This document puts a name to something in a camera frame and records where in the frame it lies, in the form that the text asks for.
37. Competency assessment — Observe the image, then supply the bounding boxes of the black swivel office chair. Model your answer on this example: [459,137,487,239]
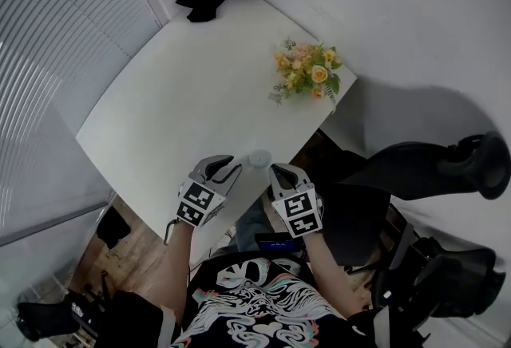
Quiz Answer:
[15,270,117,343]

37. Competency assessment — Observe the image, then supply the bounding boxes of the yellow flower bouquet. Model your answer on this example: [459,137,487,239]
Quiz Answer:
[267,37,343,114]

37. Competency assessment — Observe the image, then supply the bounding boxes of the black device with blue screen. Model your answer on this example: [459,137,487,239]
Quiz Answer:
[255,232,303,252]

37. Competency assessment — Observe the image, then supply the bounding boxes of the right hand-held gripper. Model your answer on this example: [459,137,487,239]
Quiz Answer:
[267,164,323,239]

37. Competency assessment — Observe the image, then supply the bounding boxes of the person's grey jeans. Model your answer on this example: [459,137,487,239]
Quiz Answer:
[235,198,277,255]

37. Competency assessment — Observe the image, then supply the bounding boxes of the white window blinds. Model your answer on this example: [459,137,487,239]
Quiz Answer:
[0,0,163,140]

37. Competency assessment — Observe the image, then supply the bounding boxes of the person's right forearm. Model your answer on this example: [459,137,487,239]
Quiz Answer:
[303,232,362,318]

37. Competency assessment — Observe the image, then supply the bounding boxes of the person's black printed shirt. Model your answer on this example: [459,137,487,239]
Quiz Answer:
[107,254,400,348]

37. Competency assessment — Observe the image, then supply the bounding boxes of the black mesh office chair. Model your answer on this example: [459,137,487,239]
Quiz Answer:
[370,222,506,348]

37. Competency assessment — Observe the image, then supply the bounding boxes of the small black floor cloth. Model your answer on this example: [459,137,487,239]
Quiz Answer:
[97,206,132,250]

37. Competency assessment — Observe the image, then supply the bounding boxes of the black high-back office chair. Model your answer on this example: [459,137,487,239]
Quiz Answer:
[315,130,511,279]

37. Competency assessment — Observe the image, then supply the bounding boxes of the person's left forearm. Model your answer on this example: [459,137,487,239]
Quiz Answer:
[159,218,197,335]

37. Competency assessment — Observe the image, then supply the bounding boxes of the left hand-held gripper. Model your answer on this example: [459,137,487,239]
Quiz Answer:
[176,154,243,227]

